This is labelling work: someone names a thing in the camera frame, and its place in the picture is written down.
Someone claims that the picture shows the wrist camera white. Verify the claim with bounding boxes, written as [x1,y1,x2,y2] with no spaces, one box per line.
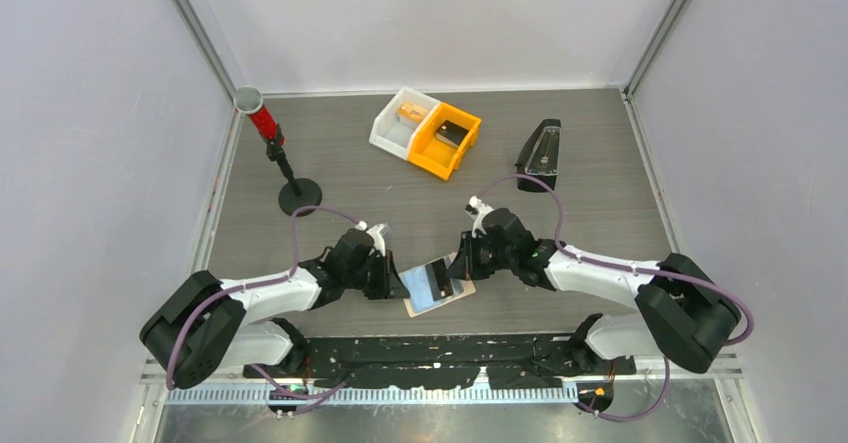
[465,196,494,238]
[355,221,391,257]

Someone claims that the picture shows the perforated metal rail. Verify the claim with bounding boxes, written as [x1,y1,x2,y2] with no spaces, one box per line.
[164,382,578,406]

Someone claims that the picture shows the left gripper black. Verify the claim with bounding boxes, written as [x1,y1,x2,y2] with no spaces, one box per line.
[344,249,409,299]

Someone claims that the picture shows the beige card holder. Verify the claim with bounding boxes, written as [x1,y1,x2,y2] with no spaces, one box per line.
[399,253,476,318]

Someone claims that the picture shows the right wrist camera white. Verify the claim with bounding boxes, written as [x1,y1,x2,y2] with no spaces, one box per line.
[465,196,494,238]

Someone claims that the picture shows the gold card stack in bin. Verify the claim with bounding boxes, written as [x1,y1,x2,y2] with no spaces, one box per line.
[396,101,429,126]

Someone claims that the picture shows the white plastic bin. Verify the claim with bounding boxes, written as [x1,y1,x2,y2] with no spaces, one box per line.
[369,86,441,161]

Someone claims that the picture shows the red microphone on stand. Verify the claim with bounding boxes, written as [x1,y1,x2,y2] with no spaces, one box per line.
[233,86,323,217]

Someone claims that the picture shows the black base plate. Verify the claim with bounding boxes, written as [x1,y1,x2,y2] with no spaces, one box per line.
[243,334,636,390]

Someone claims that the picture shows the yellow plastic bin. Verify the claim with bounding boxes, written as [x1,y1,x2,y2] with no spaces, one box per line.
[407,103,482,181]

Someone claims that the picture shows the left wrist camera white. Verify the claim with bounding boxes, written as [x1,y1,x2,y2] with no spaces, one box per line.
[355,221,391,257]

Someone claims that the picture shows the black metronome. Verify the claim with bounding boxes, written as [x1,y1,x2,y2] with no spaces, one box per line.
[515,119,562,190]

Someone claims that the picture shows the black card stack in bin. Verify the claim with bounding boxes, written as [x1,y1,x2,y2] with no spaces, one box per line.
[435,120,469,149]

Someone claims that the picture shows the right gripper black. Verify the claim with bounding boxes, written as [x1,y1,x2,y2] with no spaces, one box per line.
[447,230,517,281]

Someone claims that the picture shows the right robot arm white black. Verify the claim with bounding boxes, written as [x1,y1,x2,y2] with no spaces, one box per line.
[447,201,743,374]

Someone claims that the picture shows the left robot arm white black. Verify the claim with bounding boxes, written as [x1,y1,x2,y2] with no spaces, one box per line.
[139,223,409,389]

